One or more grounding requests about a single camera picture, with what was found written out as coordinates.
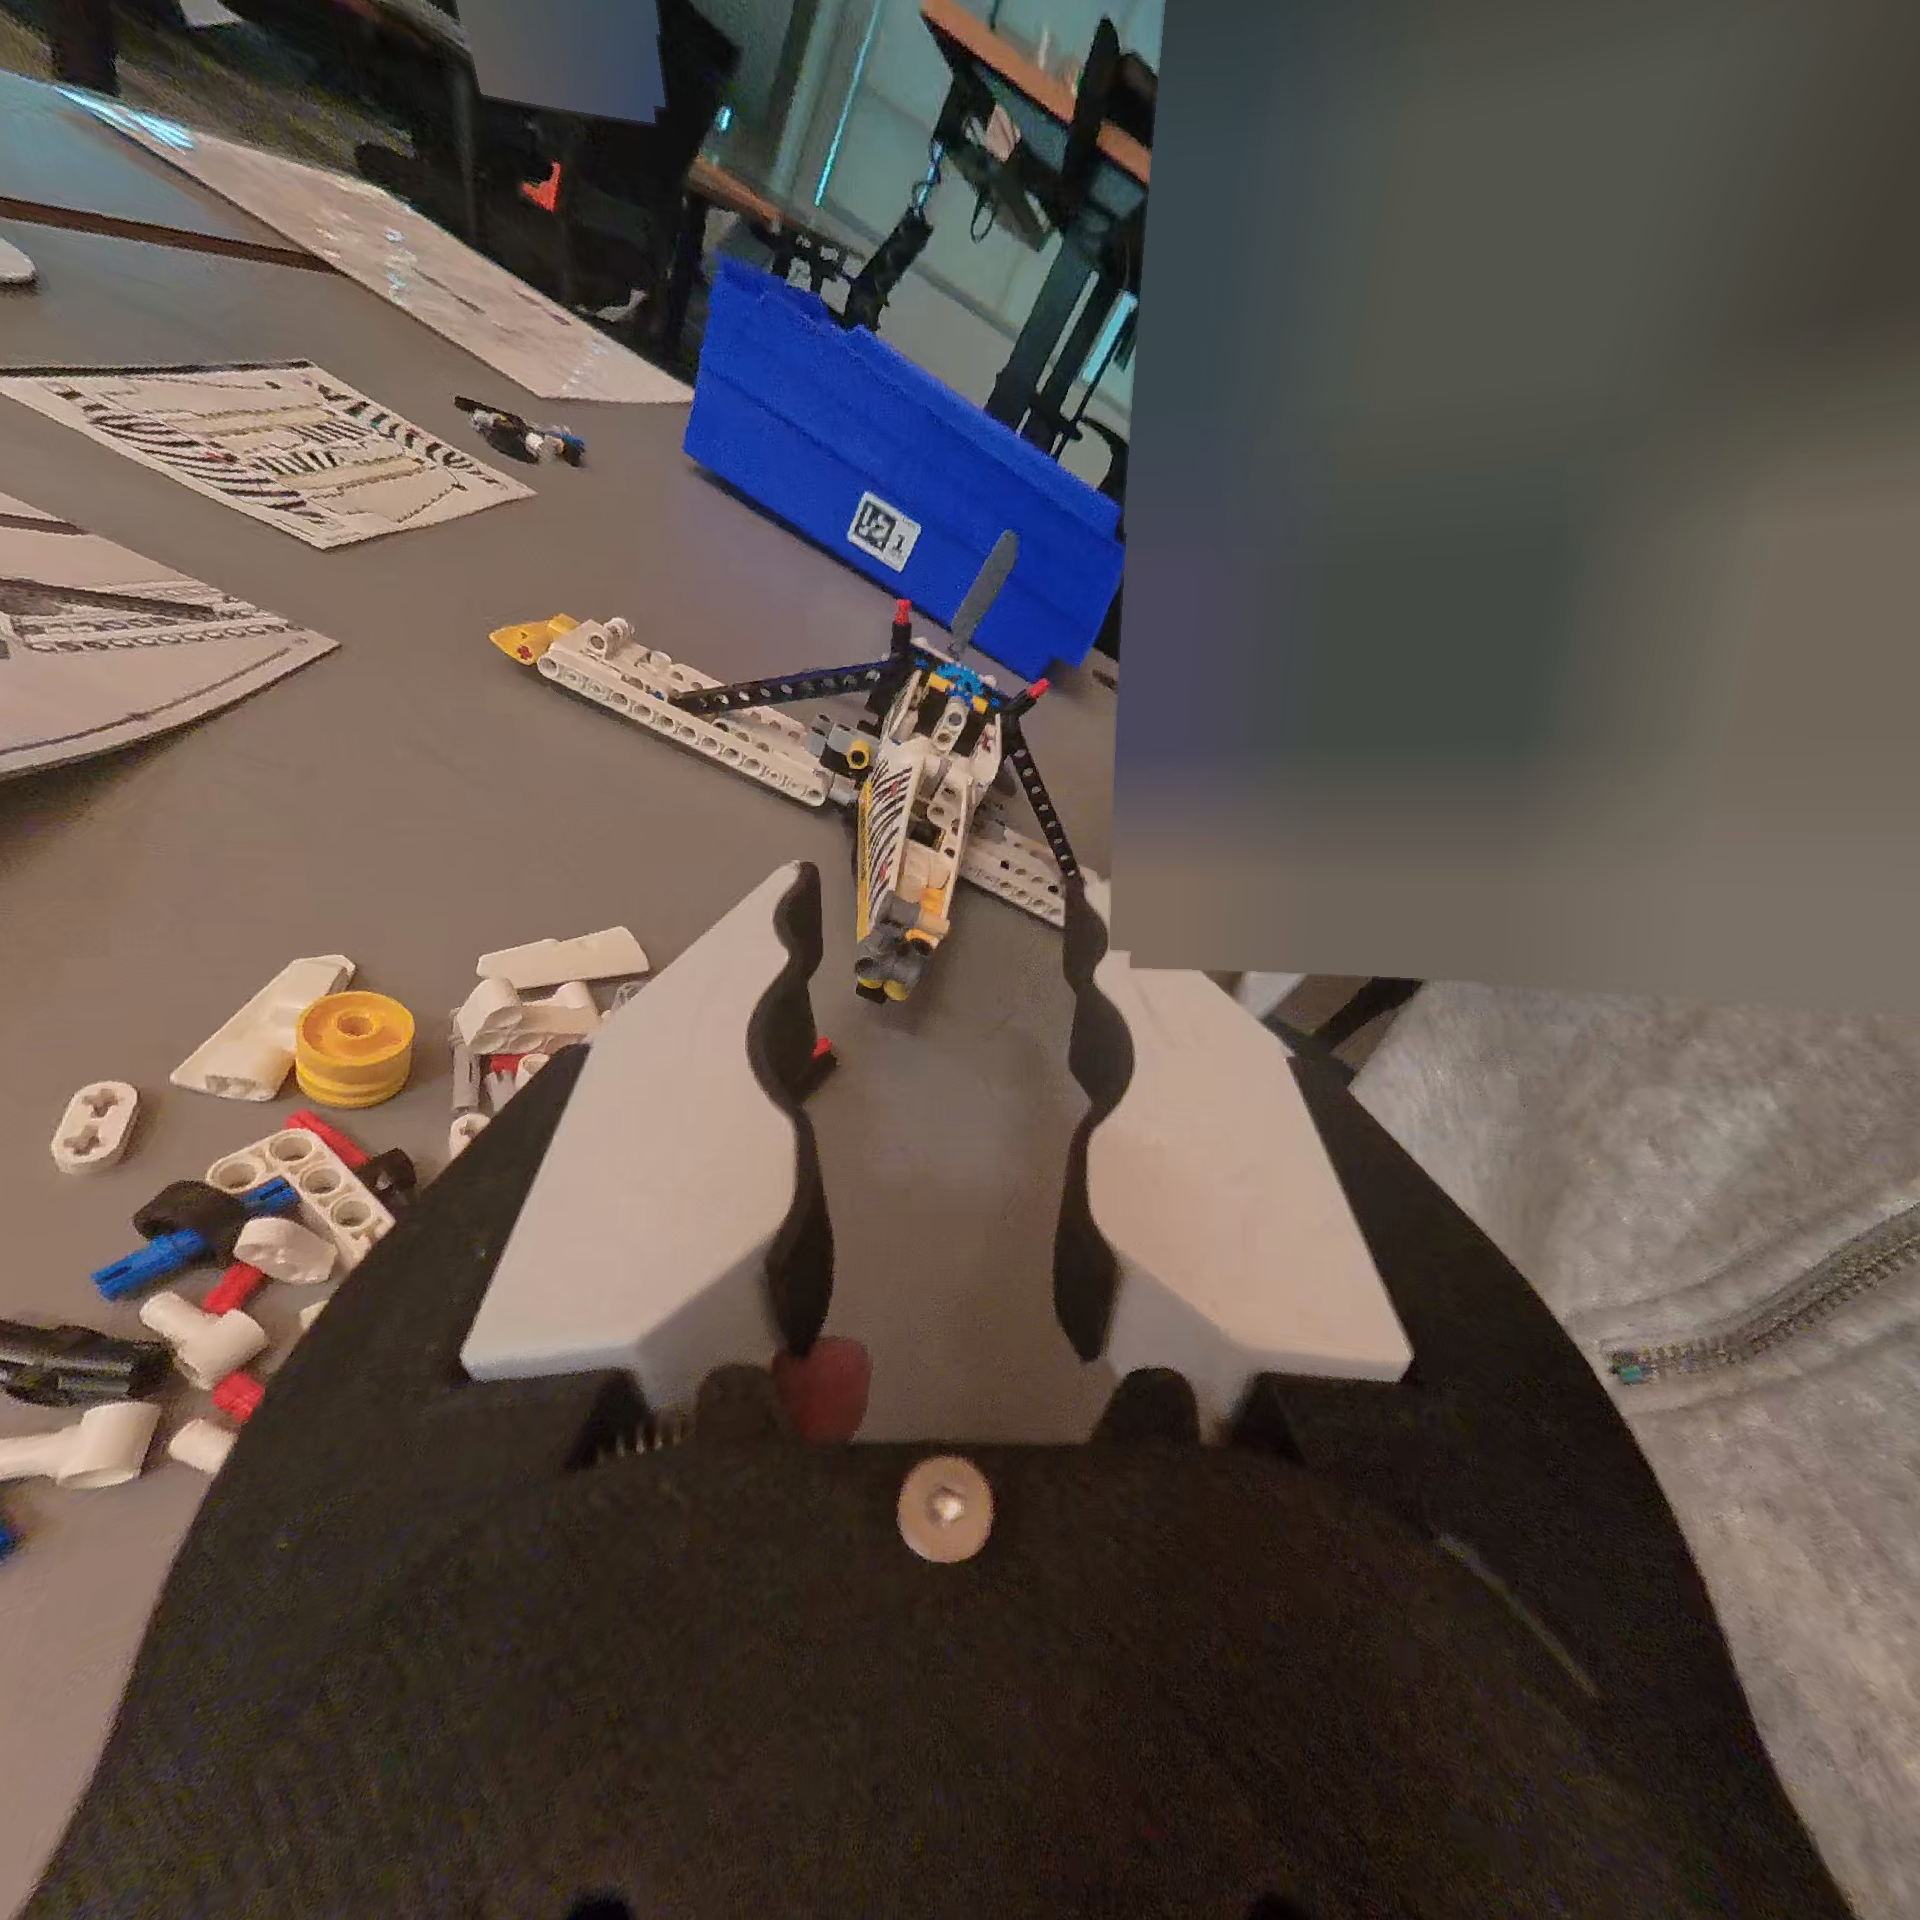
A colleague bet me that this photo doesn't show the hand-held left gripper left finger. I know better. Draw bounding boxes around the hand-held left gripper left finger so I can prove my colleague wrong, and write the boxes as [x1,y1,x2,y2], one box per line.
[459,861,837,1404]

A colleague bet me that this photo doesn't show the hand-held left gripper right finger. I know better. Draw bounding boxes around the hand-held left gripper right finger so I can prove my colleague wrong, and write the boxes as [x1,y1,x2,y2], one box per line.
[1054,877,1414,1426]

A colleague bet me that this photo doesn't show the white yellow lego airplane model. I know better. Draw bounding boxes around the white yellow lego airplane model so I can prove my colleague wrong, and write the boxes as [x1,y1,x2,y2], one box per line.
[489,527,1120,1008]

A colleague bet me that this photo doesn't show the pile of loose lego pieces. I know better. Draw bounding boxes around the pile of loose lego pieces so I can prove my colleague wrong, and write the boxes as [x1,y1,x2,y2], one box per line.
[0,925,654,1562]

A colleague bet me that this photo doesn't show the small black lego assembly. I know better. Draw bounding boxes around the small black lego assembly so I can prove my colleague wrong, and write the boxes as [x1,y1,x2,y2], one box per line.
[452,394,588,469]

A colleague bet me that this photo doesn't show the lego instruction booklet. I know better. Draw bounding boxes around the lego instruction booklet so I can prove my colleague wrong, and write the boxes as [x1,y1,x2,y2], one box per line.
[0,492,340,782]

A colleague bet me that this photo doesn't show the person's grey zip hoodie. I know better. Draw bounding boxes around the person's grey zip hoodie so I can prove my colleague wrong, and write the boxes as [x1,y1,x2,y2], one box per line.
[1259,976,1920,1920]

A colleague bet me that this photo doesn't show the blue plastic bin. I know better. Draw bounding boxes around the blue plastic bin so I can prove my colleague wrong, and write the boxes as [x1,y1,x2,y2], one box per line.
[680,259,1126,683]

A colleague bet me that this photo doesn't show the zebra striped sticker sheet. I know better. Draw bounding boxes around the zebra striped sticker sheet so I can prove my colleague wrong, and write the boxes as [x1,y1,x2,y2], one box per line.
[0,358,536,550]

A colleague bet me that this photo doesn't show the large printed paper sheet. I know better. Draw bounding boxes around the large printed paper sheet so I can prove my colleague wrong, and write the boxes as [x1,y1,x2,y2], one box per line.
[67,90,699,406]

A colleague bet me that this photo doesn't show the dark office chair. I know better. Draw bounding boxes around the dark office chair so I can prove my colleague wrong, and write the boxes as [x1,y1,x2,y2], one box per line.
[359,0,740,332]

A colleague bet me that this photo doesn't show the wooden desk with black legs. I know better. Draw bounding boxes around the wooden desk with black legs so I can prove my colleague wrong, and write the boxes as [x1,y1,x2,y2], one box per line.
[838,0,1164,466]

